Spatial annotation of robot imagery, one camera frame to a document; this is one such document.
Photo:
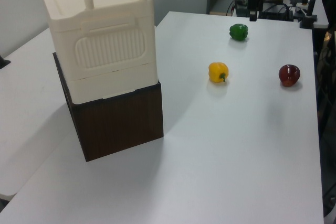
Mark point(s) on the dark brown wooden drawer box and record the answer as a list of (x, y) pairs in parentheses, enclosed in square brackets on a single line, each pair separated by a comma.
[(120, 124)]

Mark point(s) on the yellow bell pepper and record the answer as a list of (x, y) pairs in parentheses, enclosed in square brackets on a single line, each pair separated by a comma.
[(216, 73)]

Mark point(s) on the green bell pepper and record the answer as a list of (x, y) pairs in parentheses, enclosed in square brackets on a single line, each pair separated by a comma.
[(239, 32)]

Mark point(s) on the small black box device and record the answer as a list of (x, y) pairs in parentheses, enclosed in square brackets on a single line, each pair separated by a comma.
[(240, 6)]

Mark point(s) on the black power strip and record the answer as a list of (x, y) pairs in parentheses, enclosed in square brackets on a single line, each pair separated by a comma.
[(278, 14)]

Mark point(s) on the black office chair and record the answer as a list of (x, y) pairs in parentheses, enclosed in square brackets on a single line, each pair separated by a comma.
[(328, 129)]

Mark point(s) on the black camera on mount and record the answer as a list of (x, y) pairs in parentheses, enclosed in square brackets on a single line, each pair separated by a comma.
[(253, 1)]

